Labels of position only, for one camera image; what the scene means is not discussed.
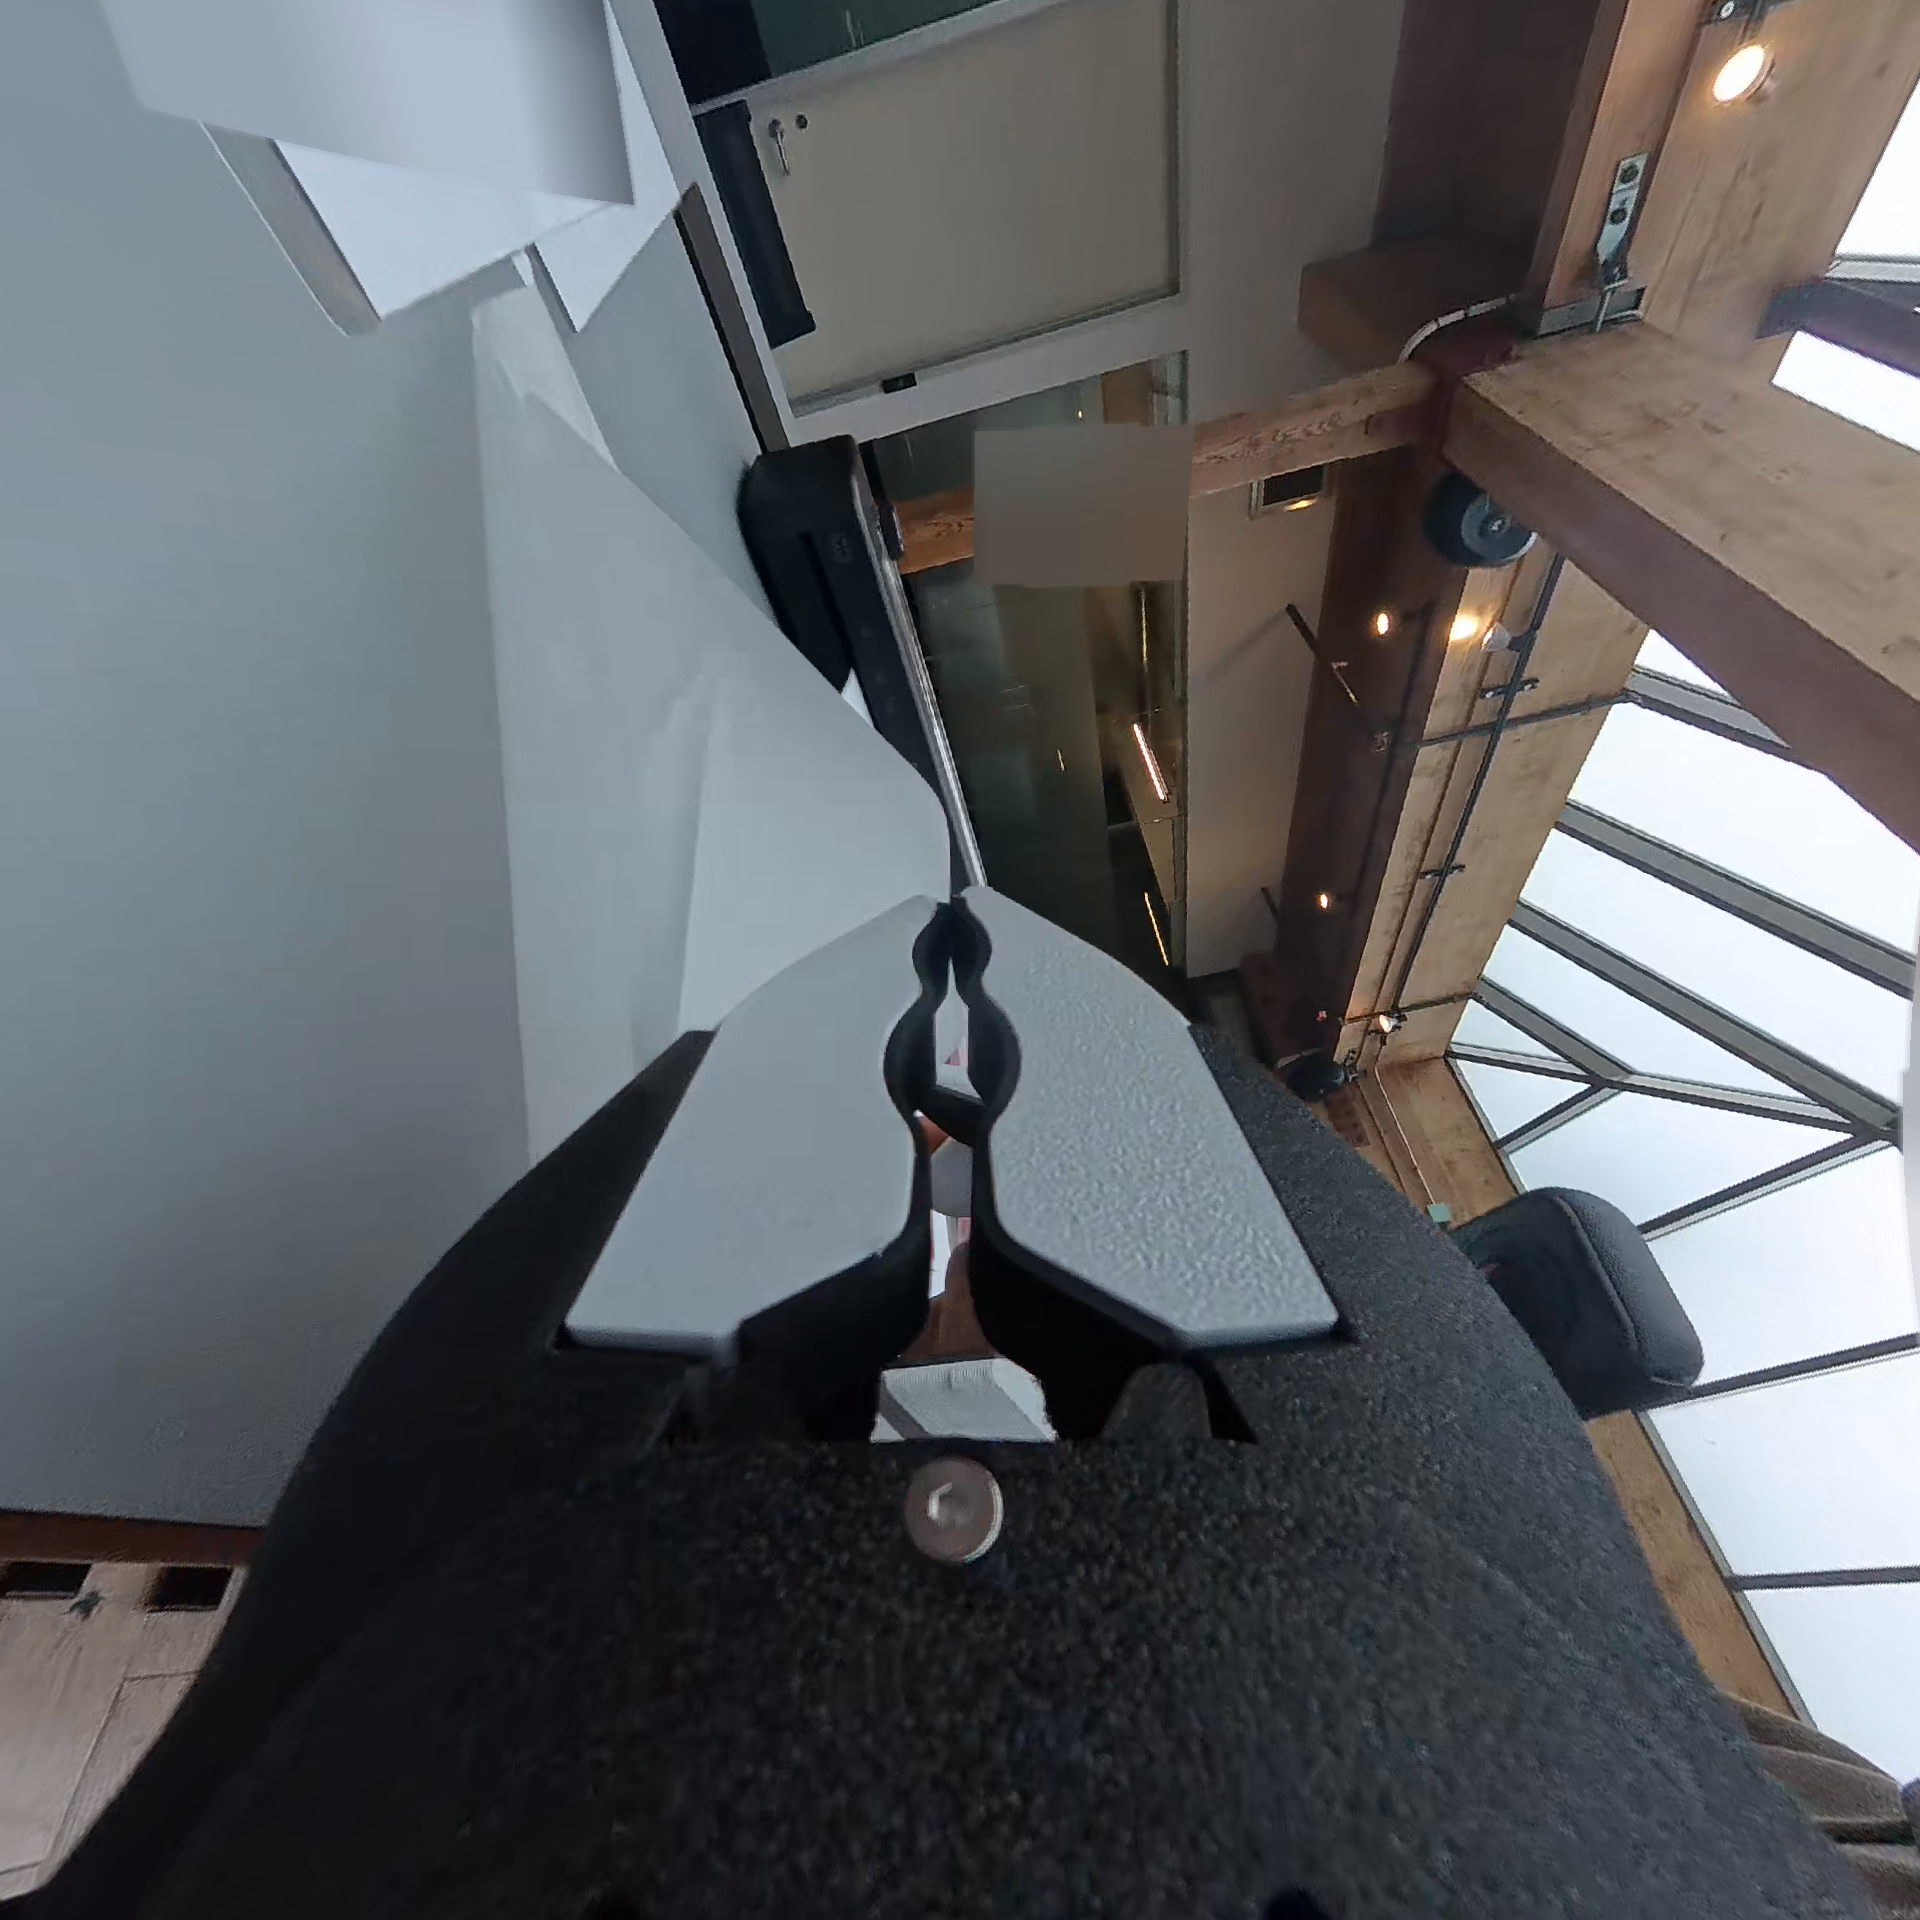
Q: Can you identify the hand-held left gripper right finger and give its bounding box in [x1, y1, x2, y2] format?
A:
[946, 887, 1342, 1360]

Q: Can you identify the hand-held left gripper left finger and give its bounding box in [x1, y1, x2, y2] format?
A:
[562, 895, 963, 1360]

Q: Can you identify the white paper sheet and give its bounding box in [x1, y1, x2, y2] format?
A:
[472, 278, 984, 1052]

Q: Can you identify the black office chair headrest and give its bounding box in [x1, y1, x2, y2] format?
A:
[1456, 1184, 1706, 1422]

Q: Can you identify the glass skylight window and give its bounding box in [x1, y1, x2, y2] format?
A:
[1440, 135, 1920, 1728]

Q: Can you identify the round black ceiling speaker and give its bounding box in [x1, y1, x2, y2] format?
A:
[1423, 468, 1538, 570]

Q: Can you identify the wooden ceiling beam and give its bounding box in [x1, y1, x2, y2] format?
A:
[1295, 246, 1920, 811]

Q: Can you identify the wooden crate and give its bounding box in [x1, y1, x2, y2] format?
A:
[0, 1551, 254, 1920]

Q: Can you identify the beige cabinet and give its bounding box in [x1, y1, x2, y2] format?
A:
[659, 0, 1193, 422]

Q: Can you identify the wooden post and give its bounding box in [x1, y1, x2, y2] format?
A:
[1274, 450, 1651, 1068]

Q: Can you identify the metal beam bracket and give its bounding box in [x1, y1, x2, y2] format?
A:
[1514, 147, 1659, 339]

